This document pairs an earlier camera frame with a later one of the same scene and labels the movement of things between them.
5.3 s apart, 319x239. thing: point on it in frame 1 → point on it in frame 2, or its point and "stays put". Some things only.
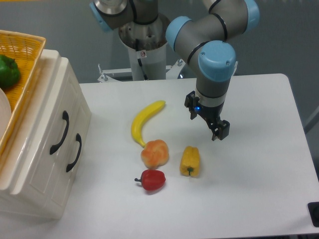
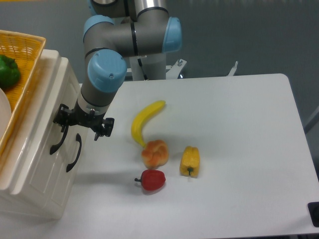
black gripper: [211, 114] → [76, 116]
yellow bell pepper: [190, 162] stays put
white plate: [5, 112] stays put
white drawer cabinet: [39, 162] stays put
